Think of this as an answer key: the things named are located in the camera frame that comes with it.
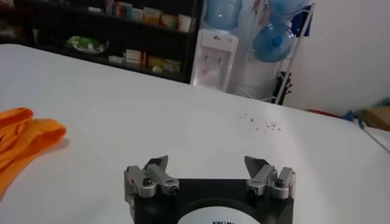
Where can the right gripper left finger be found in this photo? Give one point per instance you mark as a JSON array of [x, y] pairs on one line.
[[158, 176]]

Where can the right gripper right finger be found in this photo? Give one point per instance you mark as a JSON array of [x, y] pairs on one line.
[[263, 178]]

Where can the orange t-shirt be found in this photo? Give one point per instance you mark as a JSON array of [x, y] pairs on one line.
[[24, 140]]

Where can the white metal jug rack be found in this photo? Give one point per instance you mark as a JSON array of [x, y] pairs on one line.
[[292, 64]]

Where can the red white flat box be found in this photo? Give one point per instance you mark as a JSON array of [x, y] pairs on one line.
[[135, 56]]

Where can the white water dispenser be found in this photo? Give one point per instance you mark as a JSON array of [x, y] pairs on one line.
[[213, 61]]

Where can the closed cardboard box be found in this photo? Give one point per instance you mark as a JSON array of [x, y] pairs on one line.
[[376, 117]]

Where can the blue plastic water jug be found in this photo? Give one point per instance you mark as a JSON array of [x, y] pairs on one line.
[[286, 7], [272, 42], [222, 15]]

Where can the black shelf unit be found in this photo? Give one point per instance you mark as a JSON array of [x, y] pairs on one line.
[[152, 39]]

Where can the bowl of green fruit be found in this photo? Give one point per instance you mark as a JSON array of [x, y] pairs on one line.
[[86, 44]]

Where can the orange white medicine box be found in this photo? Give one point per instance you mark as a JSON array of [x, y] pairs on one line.
[[151, 16]]

